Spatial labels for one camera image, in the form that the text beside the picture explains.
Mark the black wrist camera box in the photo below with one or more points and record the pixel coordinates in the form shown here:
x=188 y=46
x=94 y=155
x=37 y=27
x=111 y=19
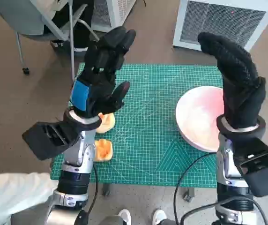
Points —
x=45 y=140
x=262 y=168

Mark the black table caster leg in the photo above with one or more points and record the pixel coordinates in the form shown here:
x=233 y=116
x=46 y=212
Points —
x=106 y=189
x=188 y=194

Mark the green cutting mat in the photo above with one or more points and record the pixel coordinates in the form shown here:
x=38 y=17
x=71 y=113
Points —
x=148 y=122

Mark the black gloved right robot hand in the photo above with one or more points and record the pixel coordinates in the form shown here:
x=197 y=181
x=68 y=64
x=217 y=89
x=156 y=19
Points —
x=239 y=82

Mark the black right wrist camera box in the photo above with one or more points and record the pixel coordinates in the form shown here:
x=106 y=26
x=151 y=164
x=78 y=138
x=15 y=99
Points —
x=262 y=168

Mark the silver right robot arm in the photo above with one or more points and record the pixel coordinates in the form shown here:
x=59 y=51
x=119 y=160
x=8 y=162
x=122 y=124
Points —
x=227 y=164

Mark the round pale bread bun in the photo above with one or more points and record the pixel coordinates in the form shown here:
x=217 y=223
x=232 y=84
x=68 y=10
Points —
x=107 y=124

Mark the small white vented cabinet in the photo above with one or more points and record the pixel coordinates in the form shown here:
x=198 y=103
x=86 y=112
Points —
x=115 y=11

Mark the grey office chair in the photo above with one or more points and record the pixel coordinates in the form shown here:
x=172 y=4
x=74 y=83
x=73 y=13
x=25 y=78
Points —
x=19 y=18

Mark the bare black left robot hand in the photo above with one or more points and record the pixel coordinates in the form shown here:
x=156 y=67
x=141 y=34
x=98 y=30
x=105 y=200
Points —
x=101 y=70

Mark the orange toasted bread piece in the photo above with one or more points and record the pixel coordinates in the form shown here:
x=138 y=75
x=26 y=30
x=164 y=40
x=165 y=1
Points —
x=103 y=150

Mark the person's white shoe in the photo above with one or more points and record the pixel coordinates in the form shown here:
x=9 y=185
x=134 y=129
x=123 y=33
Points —
x=159 y=216
x=124 y=216

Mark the person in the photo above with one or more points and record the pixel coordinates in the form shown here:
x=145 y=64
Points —
x=12 y=194
x=77 y=30

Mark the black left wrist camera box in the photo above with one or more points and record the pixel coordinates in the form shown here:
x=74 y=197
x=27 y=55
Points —
x=45 y=140

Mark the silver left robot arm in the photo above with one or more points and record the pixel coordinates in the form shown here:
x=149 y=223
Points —
x=77 y=164

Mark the pink bowl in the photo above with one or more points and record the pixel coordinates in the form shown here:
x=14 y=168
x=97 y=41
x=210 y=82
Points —
x=199 y=122

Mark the large white vented cabinet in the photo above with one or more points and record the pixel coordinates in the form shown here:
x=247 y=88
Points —
x=218 y=21

